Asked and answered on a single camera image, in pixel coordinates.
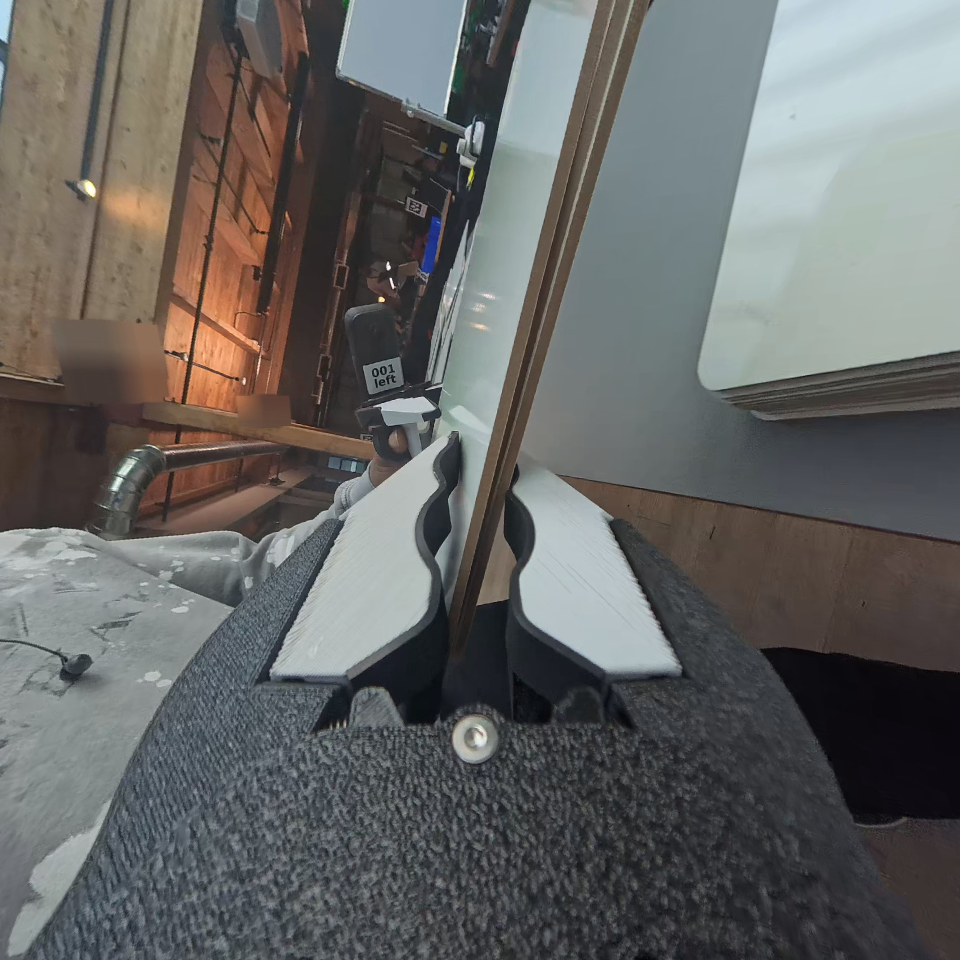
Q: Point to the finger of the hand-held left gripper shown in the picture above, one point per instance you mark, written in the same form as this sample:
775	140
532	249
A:
409	411

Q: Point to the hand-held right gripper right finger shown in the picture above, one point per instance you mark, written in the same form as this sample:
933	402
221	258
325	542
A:
592	592

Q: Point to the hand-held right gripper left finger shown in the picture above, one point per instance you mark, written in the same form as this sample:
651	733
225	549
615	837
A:
360	592

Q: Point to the white rounded board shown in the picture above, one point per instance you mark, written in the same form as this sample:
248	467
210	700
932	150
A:
517	225

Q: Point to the stack of white panels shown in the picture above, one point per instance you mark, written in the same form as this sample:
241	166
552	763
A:
847	187

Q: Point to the person's left forearm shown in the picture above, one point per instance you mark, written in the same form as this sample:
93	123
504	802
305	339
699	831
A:
300	547

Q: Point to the person's left hand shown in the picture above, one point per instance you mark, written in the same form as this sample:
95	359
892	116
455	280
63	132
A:
384	471

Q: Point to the light wooden beam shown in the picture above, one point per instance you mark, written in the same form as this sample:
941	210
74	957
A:
315	435

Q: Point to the blue bin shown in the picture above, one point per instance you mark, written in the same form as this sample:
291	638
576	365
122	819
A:
431	244

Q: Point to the grey panel with dark rim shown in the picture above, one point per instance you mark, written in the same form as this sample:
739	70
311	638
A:
401	52

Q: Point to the black clip microphone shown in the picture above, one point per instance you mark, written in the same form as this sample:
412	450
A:
76	666

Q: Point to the ceiling spotlight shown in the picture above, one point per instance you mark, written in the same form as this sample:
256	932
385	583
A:
84	189

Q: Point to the dark wooden counter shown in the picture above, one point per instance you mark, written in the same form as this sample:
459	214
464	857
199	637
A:
45	465

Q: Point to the black ceiling rail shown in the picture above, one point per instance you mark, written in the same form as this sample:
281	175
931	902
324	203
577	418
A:
285	187

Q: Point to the silver ventilation duct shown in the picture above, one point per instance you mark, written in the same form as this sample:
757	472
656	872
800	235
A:
127	480

